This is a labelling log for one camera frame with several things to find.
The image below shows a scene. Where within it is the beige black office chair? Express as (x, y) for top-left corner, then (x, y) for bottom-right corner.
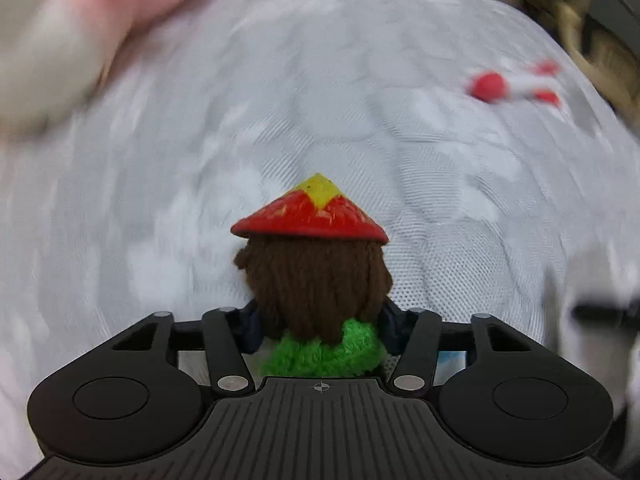
(522, 0), (639, 130)

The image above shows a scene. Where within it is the white paper towel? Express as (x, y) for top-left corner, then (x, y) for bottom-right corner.
(542, 244), (639, 419)

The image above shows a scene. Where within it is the grey quilted mattress cover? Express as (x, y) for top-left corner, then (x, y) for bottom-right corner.
(1, 0), (639, 479)

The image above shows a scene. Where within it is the crochet doll green sweater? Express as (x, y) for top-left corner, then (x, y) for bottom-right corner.
(229, 172), (392, 380)

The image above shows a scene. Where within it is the pink white plush toy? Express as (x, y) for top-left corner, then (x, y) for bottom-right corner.
(1, 0), (184, 133)

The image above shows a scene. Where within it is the red white toy rocket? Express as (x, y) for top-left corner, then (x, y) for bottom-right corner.
(465, 60), (562, 107)

